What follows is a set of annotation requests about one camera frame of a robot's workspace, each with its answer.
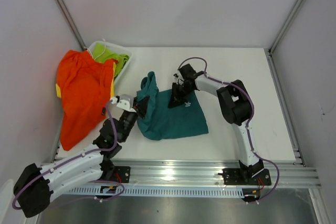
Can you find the yellow shorts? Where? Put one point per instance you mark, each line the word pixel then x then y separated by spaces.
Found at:
pixel 58 91

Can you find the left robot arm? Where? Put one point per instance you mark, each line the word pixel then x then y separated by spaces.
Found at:
pixel 38 186

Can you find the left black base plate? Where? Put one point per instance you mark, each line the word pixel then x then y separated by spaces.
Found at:
pixel 121 174

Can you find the white plastic basket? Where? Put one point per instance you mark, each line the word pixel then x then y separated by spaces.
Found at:
pixel 115 48

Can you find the teal green shorts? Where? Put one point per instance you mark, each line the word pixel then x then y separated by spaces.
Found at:
pixel 161 122

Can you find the orange shorts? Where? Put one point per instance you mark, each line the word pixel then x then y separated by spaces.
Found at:
pixel 85 90

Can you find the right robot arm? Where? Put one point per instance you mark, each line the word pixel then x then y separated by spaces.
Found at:
pixel 236 108

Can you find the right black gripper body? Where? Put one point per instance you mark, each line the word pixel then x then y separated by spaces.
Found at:
pixel 181 90

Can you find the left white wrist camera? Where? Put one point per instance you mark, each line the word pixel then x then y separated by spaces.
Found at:
pixel 124 102

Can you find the white slotted cable duct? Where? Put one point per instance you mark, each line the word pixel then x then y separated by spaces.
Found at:
pixel 156 191

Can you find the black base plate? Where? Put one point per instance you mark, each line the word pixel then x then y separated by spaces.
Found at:
pixel 232 176
pixel 121 174

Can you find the aluminium mounting rail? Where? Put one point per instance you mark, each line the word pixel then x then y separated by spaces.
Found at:
pixel 206 173

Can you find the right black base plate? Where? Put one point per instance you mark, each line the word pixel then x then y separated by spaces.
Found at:
pixel 232 176

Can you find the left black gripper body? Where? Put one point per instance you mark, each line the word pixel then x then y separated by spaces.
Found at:
pixel 128 121

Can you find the aluminium frame post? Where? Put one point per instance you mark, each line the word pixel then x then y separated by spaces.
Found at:
pixel 71 23
pixel 294 11

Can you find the lime green shorts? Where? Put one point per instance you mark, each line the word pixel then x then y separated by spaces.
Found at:
pixel 102 53

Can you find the left aluminium frame post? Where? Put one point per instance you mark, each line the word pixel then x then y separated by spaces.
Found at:
pixel 71 23

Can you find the right aluminium frame post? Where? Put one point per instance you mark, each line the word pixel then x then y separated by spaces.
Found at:
pixel 294 11

